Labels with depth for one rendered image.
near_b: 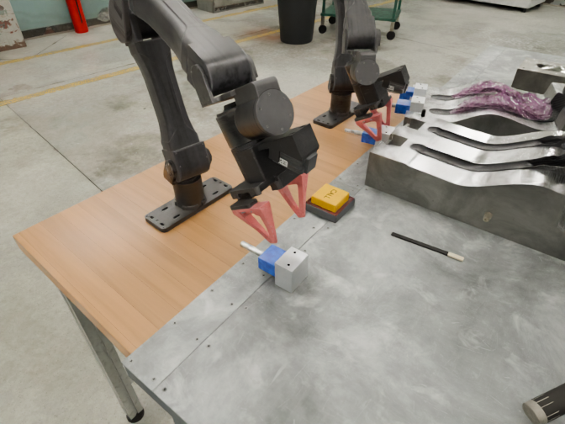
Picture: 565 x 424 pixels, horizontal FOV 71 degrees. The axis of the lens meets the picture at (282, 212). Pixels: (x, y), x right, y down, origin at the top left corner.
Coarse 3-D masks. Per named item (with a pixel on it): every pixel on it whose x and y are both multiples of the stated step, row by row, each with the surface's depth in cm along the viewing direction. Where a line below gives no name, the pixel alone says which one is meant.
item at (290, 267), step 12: (252, 252) 72; (264, 252) 70; (276, 252) 70; (288, 252) 68; (300, 252) 68; (264, 264) 69; (276, 264) 66; (288, 264) 66; (300, 264) 66; (276, 276) 68; (288, 276) 66; (300, 276) 68; (288, 288) 68
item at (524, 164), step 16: (432, 128) 97; (416, 144) 91; (464, 144) 92; (480, 144) 93; (496, 144) 91; (512, 144) 89; (528, 144) 86; (544, 144) 81; (560, 144) 80; (448, 160) 87; (464, 160) 86; (528, 160) 78; (544, 160) 76; (560, 160) 75
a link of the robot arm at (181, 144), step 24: (144, 24) 67; (144, 48) 68; (168, 48) 70; (144, 72) 71; (168, 72) 71; (168, 96) 72; (168, 120) 73; (168, 144) 74; (192, 144) 76; (192, 168) 77
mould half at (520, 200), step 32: (448, 128) 97; (384, 160) 87; (416, 160) 86; (480, 160) 86; (512, 160) 81; (384, 192) 91; (416, 192) 86; (448, 192) 81; (480, 192) 77; (512, 192) 73; (544, 192) 70; (480, 224) 80; (512, 224) 76; (544, 224) 73
